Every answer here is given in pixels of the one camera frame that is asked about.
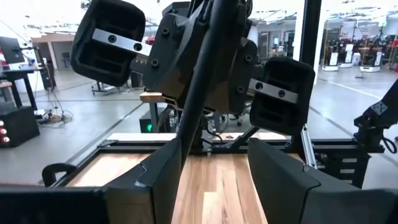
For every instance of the black aluminium table frame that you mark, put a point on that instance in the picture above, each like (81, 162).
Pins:
(335, 144)

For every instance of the black office desk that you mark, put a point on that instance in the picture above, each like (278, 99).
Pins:
(18, 71)

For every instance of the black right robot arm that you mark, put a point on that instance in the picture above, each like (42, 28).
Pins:
(377, 115)

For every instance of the wooden background table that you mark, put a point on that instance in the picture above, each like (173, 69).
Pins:
(152, 97)

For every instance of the black vertical rig post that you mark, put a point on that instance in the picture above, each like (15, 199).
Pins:
(311, 62)

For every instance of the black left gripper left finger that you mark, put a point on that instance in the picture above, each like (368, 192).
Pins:
(152, 193)

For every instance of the white background robot station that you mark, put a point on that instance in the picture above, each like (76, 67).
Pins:
(330, 60)
(370, 67)

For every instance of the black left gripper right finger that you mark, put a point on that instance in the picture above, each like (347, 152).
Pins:
(286, 193)

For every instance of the black box with red buttons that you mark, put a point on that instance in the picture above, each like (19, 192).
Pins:
(18, 124)

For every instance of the black computer monitor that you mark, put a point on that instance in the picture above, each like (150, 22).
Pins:
(11, 49)

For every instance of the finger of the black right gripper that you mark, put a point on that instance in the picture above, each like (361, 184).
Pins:
(281, 112)
(107, 62)

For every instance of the black computer tower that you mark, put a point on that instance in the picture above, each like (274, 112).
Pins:
(147, 123)

